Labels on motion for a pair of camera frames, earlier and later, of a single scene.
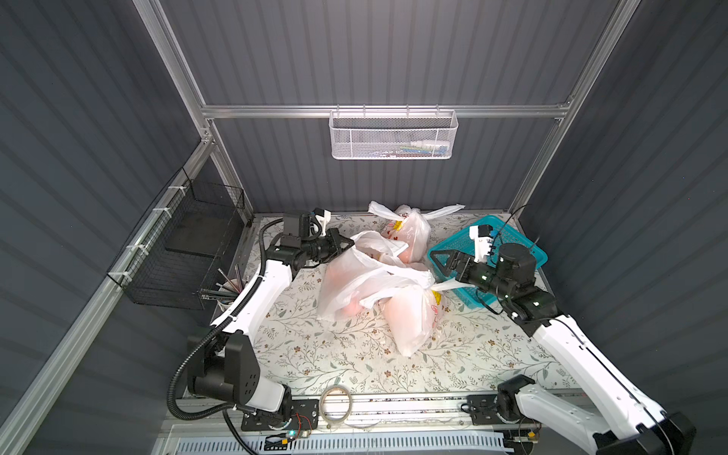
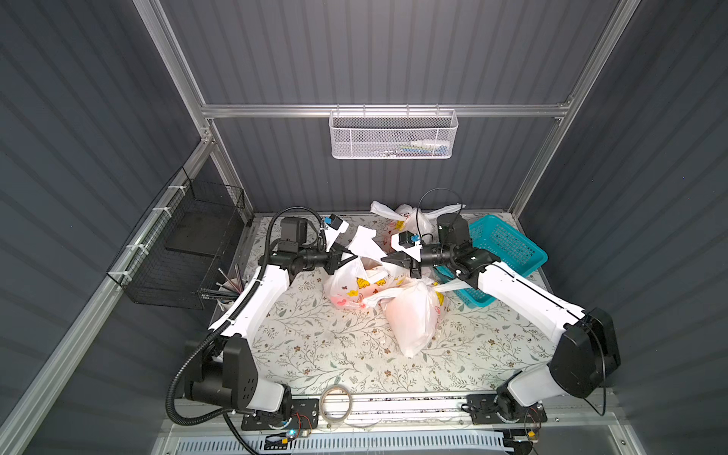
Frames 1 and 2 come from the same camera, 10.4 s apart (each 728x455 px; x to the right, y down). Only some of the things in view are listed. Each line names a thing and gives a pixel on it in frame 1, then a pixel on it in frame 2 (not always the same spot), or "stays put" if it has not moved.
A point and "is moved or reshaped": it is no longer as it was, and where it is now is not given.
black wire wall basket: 178,254 stays put
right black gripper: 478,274 to 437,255
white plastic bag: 371,266 is moved or reshaped
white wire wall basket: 392,134 stays put
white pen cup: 228,292 stays put
